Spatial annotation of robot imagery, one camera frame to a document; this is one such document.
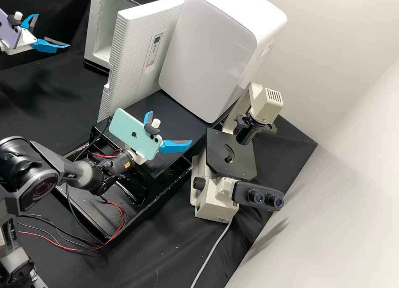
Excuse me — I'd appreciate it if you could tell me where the black cable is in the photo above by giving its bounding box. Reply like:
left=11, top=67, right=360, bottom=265
left=64, top=116, right=125, bottom=246

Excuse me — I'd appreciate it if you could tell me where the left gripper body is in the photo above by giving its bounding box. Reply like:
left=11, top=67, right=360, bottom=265
left=5, top=28, right=38, bottom=56

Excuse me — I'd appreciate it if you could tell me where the white box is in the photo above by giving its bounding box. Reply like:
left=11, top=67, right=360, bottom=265
left=158, top=0, right=288, bottom=124

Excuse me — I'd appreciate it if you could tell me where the black tray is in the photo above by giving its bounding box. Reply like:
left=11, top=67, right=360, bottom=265
left=53, top=115, right=193, bottom=241

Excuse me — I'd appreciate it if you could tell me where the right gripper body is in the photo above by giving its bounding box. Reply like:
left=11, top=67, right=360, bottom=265
left=129, top=149, right=148, bottom=165

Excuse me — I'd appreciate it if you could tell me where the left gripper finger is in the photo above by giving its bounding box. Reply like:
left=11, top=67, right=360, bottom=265
left=20, top=13, right=40, bottom=37
left=32, top=37, right=71, bottom=54

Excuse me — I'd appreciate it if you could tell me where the black platform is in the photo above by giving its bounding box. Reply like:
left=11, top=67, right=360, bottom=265
left=123, top=91, right=210, bottom=180

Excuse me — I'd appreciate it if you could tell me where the wrist camera phone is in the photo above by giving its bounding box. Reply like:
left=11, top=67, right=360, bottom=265
left=0, top=9, right=27, bottom=49
left=108, top=108, right=165, bottom=161

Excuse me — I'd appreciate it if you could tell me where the white incubator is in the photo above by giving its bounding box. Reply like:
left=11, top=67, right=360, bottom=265
left=83, top=0, right=197, bottom=76

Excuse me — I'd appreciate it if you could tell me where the incubator door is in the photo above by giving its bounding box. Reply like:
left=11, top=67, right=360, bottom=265
left=97, top=0, right=189, bottom=124

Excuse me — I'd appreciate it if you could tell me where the right wrist camera phone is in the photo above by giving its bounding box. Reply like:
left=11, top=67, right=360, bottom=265
left=108, top=108, right=165, bottom=161

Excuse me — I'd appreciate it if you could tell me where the cream microscope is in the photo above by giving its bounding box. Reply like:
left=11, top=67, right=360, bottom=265
left=190, top=81, right=285, bottom=221

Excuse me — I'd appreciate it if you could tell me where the grey cable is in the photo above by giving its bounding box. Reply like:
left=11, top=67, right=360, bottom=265
left=190, top=219, right=234, bottom=288

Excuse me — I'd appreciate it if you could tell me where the left wrist camera phone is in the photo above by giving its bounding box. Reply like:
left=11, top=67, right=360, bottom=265
left=0, top=9, right=27, bottom=49

